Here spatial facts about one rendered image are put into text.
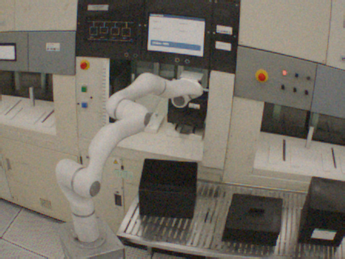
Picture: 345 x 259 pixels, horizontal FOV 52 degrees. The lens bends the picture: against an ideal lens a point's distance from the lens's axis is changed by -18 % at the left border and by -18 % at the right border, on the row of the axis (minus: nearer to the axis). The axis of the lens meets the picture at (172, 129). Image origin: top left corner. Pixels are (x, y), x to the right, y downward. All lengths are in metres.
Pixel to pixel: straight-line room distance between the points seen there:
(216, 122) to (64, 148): 1.00
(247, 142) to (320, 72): 0.61
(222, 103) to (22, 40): 1.27
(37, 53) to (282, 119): 1.62
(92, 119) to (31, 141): 0.57
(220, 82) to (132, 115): 0.50
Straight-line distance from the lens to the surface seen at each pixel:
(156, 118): 2.64
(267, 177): 2.35
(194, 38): 2.04
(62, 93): 2.42
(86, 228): 1.85
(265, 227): 1.94
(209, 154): 2.23
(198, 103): 2.38
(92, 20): 2.18
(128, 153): 2.42
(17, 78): 3.19
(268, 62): 2.02
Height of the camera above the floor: 2.15
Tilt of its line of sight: 30 degrees down
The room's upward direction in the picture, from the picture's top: 3 degrees clockwise
